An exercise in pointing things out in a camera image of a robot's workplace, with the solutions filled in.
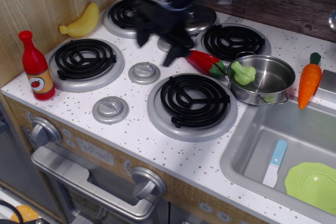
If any grey oven door handle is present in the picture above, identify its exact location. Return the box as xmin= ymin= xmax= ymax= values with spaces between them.
xmin=31 ymin=147 xmax=155 ymax=223

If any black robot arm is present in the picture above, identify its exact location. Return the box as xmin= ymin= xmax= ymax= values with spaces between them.
xmin=134 ymin=0 xmax=196 ymax=67

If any small steel pot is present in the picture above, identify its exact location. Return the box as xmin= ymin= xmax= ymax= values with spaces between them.
xmin=227 ymin=55 xmax=296 ymax=105

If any yellow object bottom left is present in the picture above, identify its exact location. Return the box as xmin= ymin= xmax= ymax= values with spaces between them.
xmin=16 ymin=205 xmax=39 ymax=222

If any grey top knob back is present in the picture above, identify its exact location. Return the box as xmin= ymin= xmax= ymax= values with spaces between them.
xmin=157 ymin=37 xmax=172 ymax=53

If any orange toy carrot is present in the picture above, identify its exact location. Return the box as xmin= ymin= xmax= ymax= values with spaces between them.
xmin=298 ymin=52 xmax=322 ymax=110

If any steel pot lid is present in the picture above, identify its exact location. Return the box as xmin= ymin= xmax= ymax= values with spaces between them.
xmin=183 ymin=4 xmax=217 ymax=35

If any grey oven knob right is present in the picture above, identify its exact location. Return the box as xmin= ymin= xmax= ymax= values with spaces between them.
xmin=131 ymin=166 xmax=167 ymax=204

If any red toy chili pepper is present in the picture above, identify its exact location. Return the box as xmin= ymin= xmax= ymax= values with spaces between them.
xmin=186 ymin=50 xmax=227 ymax=77

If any grey oven knob left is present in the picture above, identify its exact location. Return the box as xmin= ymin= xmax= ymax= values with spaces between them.
xmin=30 ymin=116 xmax=62 ymax=146

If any grey top knob middle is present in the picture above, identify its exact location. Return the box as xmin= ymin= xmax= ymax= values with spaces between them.
xmin=128 ymin=62 xmax=161 ymax=85

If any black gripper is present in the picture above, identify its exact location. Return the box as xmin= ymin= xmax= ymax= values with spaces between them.
xmin=135 ymin=4 xmax=194 ymax=67

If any yellow toy banana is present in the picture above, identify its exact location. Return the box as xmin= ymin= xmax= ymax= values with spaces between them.
xmin=59 ymin=3 xmax=99 ymax=38

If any light green toy plate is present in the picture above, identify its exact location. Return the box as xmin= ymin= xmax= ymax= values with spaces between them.
xmin=285 ymin=162 xmax=335 ymax=215

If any grey toy sink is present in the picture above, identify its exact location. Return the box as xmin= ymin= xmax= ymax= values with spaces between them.
xmin=220 ymin=70 xmax=335 ymax=223

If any front left stove burner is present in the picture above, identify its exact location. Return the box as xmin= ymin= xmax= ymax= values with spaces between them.
xmin=45 ymin=39 xmax=124 ymax=93

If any blue handled toy knife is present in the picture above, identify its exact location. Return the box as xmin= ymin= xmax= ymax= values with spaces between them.
xmin=262 ymin=140 xmax=287 ymax=188

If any back left stove burner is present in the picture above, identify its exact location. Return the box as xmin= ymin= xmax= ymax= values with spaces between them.
xmin=103 ymin=0 xmax=158 ymax=39

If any green toy broccoli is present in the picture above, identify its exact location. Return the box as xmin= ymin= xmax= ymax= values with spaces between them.
xmin=231 ymin=61 xmax=257 ymax=86

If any hanging steel utensil right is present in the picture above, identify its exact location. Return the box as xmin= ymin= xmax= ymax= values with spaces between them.
xmin=328 ymin=9 xmax=336 ymax=31

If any front right stove burner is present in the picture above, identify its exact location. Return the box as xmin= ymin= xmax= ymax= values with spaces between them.
xmin=146 ymin=73 xmax=238 ymax=143

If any grey top knob front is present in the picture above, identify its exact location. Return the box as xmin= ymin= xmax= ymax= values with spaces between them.
xmin=92 ymin=97 xmax=129 ymax=125

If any stove burner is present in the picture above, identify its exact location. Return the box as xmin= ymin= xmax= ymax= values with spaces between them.
xmin=195 ymin=23 xmax=271 ymax=62
xmin=103 ymin=0 xmax=158 ymax=39
xmin=45 ymin=39 xmax=124 ymax=93
xmin=146 ymin=73 xmax=238 ymax=143

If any red toy ketchup bottle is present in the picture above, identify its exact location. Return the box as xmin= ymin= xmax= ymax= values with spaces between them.
xmin=18 ymin=30 xmax=56 ymax=101

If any grey oven knob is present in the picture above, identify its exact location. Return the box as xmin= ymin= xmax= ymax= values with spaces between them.
xmin=30 ymin=116 xmax=62 ymax=146
xmin=131 ymin=166 xmax=167 ymax=204

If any back right stove burner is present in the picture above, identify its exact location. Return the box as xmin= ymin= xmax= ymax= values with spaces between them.
xmin=195 ymin=23 xmax=271 ymax=62

